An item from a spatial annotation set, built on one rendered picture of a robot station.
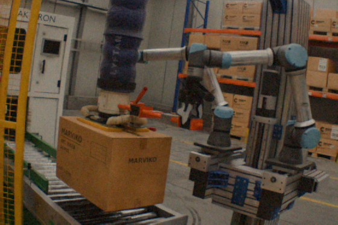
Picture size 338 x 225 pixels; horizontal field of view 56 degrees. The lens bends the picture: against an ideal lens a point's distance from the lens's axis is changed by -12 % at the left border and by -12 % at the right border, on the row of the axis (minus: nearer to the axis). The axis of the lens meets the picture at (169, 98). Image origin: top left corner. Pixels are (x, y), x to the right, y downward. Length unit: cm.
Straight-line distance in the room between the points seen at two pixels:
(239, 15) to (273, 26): 781
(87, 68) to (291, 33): 1046
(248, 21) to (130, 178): 833
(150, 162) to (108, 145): 28
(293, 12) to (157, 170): 124
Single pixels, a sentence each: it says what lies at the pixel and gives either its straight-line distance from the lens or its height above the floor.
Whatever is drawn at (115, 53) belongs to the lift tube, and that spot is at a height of 150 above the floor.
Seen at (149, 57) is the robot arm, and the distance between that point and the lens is 222.
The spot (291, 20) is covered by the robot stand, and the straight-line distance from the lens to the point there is 221.
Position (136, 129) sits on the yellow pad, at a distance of 197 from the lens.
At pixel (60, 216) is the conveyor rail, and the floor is 58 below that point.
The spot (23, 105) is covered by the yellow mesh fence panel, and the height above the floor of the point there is 113.
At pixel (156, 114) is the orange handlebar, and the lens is 173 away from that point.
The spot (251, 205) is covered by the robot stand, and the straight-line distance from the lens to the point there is 207.
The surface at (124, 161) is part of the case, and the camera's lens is 179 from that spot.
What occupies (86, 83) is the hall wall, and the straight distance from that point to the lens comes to 1224.
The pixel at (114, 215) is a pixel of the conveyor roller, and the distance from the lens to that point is 218.
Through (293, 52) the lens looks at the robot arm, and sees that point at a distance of 171.
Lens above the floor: 140
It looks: 3 degrees down
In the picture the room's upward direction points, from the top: 8 degrees clockwise
